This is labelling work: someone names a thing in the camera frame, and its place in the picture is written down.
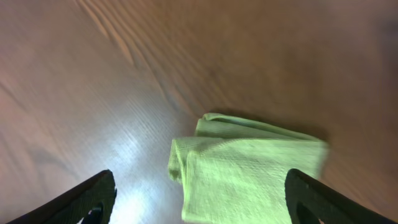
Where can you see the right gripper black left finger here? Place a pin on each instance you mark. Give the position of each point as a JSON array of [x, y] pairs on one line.
[[91, 201]]

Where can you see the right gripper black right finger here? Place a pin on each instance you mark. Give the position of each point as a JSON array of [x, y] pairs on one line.
[[310, 201]]

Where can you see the light green microfiber cloth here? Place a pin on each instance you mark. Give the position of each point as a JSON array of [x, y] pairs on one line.
[[233, 170]]

